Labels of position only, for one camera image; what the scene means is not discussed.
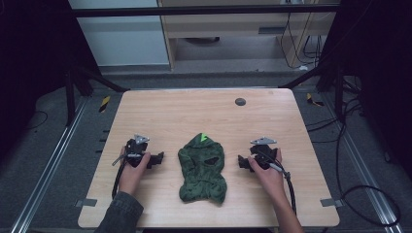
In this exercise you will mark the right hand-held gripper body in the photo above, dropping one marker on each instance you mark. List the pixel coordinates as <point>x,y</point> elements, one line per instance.
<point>263,150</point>

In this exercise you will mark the grey table bracket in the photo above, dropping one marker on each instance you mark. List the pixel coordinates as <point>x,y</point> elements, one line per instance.
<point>86,203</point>
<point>331,203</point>

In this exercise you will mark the black horizontal frame bar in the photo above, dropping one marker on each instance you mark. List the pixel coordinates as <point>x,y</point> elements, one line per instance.
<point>194,10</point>

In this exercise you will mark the white plug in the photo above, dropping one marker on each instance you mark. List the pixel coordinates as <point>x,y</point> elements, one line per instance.
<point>303,68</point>

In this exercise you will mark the green knitted balaclava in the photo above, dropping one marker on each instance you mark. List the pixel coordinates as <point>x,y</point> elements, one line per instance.
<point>202,171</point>

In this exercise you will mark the person's right hand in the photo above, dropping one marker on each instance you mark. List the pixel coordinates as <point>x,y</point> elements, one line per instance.
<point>270,178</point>

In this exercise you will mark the light wooden desk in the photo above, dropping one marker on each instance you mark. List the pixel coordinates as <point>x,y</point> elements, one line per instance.
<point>226,24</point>

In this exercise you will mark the black curtain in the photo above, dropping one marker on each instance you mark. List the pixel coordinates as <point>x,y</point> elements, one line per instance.
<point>379,64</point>
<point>32,64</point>

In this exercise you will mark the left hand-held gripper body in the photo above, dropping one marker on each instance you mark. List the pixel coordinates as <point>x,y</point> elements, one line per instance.
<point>136,149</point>

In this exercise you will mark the grey round table grommet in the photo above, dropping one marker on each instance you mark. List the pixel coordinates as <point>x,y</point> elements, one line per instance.
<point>240,102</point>

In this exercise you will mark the black metal stand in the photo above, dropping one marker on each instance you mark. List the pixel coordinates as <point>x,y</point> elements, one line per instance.
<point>69,97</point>
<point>339,93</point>

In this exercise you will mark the white cabinet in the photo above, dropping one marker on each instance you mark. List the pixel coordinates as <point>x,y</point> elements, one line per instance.
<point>123,39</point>

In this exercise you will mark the aluminium floor rail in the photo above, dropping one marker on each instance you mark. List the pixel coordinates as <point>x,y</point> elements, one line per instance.
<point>48,171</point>
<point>366,178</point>

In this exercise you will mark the yellow black striped tape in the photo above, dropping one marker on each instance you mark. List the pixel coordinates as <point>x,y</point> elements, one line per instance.
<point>104,103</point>
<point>313,100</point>

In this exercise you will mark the person's left hand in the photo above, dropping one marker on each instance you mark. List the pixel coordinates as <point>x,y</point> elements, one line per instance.
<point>132,176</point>

